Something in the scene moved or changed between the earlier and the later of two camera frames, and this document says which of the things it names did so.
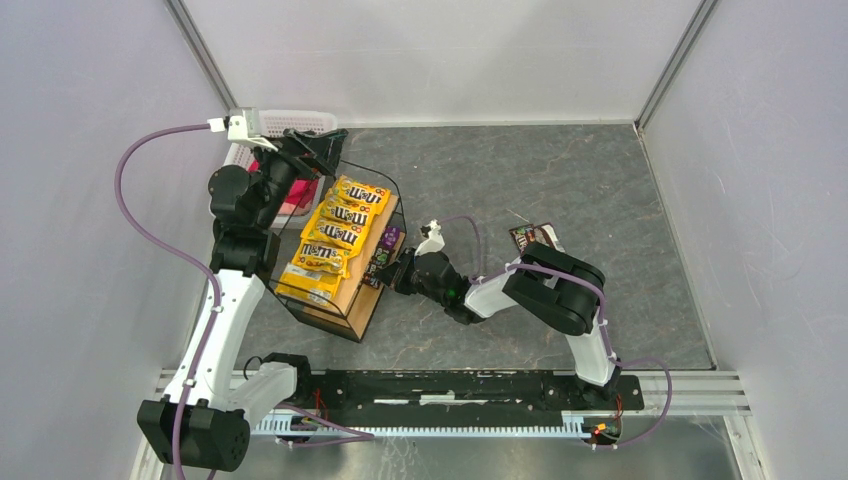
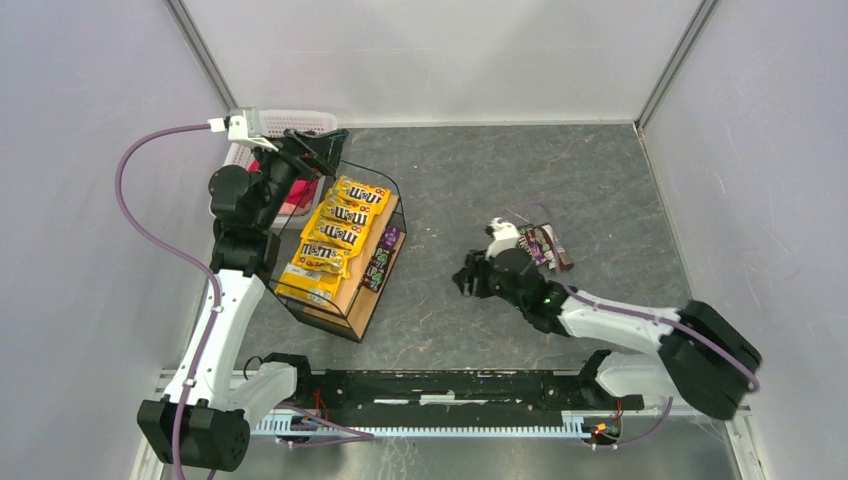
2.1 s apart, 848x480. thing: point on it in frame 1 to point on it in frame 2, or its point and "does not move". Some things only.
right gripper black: (403, 272) to (482, 273)
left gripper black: (317, 149) does not move
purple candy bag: (381, 258) does not move
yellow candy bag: (314, 284) does not move
